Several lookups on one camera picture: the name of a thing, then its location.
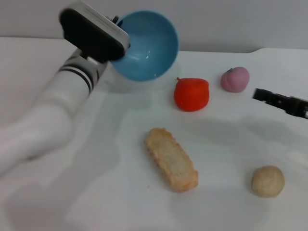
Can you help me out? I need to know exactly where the round beige bread bun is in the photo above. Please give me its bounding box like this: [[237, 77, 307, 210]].
[[251, 165, 286, 199]]

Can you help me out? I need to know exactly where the blue bowl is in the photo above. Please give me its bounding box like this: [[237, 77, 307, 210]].
[[109, 10, 180, 82]]

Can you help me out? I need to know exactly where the long toasted bread loaf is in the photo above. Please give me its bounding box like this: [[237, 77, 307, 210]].
[[144, 128, 199, 193]]

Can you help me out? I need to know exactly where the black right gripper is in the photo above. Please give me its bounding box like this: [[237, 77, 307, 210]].
[[252, 88, 308, 120]]

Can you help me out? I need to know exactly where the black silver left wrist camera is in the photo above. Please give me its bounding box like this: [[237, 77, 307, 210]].
[[59, 2, 131, 64]]

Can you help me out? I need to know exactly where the pink peach toy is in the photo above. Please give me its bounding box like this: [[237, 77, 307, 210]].
[[220, 67, 251, 93]]

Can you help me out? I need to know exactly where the red tomato toy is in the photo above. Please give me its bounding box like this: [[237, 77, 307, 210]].
[[173, 77, 210, 113]]

